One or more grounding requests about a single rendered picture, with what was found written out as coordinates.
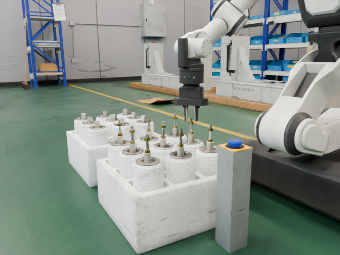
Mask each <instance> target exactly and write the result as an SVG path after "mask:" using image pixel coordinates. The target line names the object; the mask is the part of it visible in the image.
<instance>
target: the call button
mask: <svg viewBox="0 0 340 255"><path fill-rule="evenodd" d="M228 144H229V146H230V147H233V148H238V147H240V146H241V145H242V141H241V140H229V141H228Z"/></svg>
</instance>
